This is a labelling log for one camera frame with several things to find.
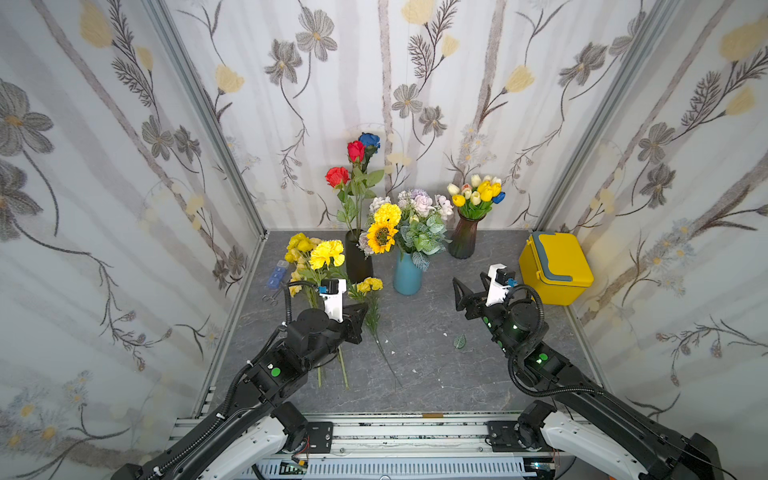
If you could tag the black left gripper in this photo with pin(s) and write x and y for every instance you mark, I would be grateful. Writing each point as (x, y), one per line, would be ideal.
(353, 321)

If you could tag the teal vase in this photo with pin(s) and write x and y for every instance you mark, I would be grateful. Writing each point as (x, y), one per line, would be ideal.
(407, 276)

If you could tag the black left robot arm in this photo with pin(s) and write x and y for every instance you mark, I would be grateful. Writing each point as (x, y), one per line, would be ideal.
(256, 419)

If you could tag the yellow rose bunch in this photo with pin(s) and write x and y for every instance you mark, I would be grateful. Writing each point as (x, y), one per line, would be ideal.
(297, 254)

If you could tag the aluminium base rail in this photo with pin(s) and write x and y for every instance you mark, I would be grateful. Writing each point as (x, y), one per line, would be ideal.
(415, 446)

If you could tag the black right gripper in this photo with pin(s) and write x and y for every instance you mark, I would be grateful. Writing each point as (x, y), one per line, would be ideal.
(477, 306)

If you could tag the blue pill organizer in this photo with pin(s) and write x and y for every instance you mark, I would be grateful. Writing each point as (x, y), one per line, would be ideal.
(277, 276)

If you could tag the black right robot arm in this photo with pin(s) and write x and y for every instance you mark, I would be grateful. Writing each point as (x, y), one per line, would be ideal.
(570, 412)

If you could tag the yellow marigold bouquet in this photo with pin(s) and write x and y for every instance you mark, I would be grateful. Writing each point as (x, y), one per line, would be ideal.
(415, 223)

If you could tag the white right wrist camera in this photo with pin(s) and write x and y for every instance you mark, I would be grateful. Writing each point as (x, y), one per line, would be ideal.
(501, 282)

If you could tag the black vase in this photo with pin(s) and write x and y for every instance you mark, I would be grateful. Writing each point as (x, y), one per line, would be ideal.
(358, 265)

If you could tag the mixed tulip sunflower bouquet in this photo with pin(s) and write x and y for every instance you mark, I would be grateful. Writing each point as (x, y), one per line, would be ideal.
(475, 199)

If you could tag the small green fallen leaf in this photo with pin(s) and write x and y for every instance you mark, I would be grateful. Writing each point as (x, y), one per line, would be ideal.
(460, 342)

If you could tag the dark glass vase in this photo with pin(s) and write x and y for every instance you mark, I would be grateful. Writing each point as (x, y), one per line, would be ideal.
(463, 241)

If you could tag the red rose bouquet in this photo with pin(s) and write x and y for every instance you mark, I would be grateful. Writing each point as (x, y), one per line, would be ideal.
(354, 183)

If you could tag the yellow lidded box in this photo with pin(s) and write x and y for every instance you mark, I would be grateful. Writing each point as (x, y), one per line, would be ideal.
(555, 265)

